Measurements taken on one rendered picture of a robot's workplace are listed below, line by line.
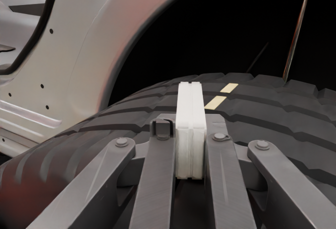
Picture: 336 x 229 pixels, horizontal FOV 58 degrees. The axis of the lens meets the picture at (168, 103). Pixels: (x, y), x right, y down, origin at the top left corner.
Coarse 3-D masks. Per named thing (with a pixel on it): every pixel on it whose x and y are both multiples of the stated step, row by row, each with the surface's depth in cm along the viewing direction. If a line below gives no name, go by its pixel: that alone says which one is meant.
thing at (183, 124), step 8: (184, 88) 19; (184, 96) 18; (184, 104) 17; (176, 112) 16; (184, 112) 16; (176, 120) 15; (184, 120) 15; (176, 128) 14; (184, 128) 14; (176, 136) 15; (184, 136) 14; (176, 144) 15; (184, 144) 15; (176, 152) 15; (184, 152) 15; (176, 160) 15; (184, 160) 15; (176, 168) 15; (184, 168) 15; (176, 176) 16; (184, 176) 15
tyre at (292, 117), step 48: (144, 96) 33; (240, 96) 27; (288, 96) 27; (48, 144) 24; (96, 144) 21; (240, 144) 20; (288, 144) 20; (0, 192) 25; (48, 192) 21; (192, 192) 16
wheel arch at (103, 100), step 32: (160, 0) 49; (192, 0) 57; (224, 0) 74; (256, 0) 72; (288, 0) 69; (320, 0) 66; (160, 32) 63; (192, 32) 81; (224, 32) 78; (256, 32) 75; (288, 32) 71; (320, 32) 68; (128, 64) 63; (160, 64) 80; (192, 64) 86; (224, 64) 81; (256, 64) 77; (320, 64) 70
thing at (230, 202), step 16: (208, 144) 13; (224, 144) 13; (208, 160) 12; (224, 160) 12; (208, 176) 12; (224, 176) 11; (240, 176) 11; (208, 192) 12; (224, 192) 10; (240, 192) 10; (208, 208) 12; (224, 208) 10; (240, 208) 10; (208, 224) 12; (224, 224) 9; (240, 224) 9
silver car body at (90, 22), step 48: (0, 0) 240; (48, 0) 66; (96, 0) 58; (144, 0) 50; (0, 48) 179; (48, 48) 69; (96, 48) 59; (0, 96) 85; (48, 96) 75; (96, 96) 63; (0, 144) 89
